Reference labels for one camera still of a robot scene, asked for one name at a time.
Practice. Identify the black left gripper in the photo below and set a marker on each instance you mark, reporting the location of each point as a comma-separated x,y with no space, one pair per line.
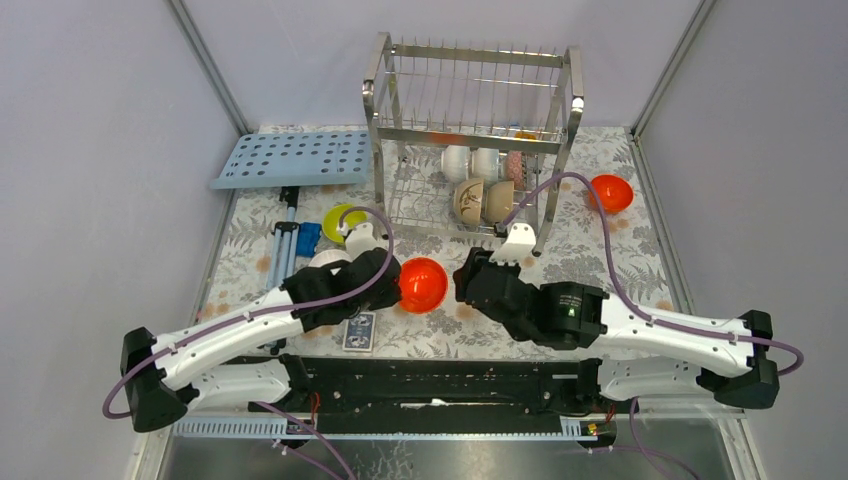
389,298

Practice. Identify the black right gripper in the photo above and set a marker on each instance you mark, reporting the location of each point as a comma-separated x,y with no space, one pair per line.
478,258

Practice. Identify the yellow-green plastic bowl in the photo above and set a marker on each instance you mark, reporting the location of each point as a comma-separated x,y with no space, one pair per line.
336,223

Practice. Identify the orange bowl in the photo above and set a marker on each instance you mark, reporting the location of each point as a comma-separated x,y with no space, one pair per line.
615,193
424,285

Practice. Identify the orange bowl front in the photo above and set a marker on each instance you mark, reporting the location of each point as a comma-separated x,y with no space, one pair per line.
615,193

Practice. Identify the stainless steel dish rack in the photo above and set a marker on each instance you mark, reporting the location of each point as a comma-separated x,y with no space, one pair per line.
421,96

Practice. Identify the white plastic bowl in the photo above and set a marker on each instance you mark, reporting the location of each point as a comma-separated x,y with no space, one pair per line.
327,257

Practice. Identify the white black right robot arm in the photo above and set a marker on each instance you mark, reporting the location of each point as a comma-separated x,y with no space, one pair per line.
725,357

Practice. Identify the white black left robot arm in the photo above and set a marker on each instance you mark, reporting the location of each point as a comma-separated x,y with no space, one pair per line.
166,376

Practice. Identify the light blue folded tripod stand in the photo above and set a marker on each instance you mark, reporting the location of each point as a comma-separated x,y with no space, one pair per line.
284,240

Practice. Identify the blue playing card deck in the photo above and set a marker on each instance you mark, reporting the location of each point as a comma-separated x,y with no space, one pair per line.
359,333

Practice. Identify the patterned beige ceramic bowl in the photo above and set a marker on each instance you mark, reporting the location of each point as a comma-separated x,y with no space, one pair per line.
468,201

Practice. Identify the light blue perforated tray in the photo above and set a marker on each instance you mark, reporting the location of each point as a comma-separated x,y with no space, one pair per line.
297,159

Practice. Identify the white ribbed bowl right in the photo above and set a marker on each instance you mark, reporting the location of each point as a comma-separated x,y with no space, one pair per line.
486,165

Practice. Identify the small yellow cup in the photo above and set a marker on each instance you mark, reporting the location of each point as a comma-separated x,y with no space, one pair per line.
526,136

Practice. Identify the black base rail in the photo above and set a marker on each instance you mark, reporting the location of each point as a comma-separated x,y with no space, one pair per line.
399,392

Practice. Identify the light blue cable duct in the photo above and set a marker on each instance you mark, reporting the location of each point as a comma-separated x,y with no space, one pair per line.
266,427

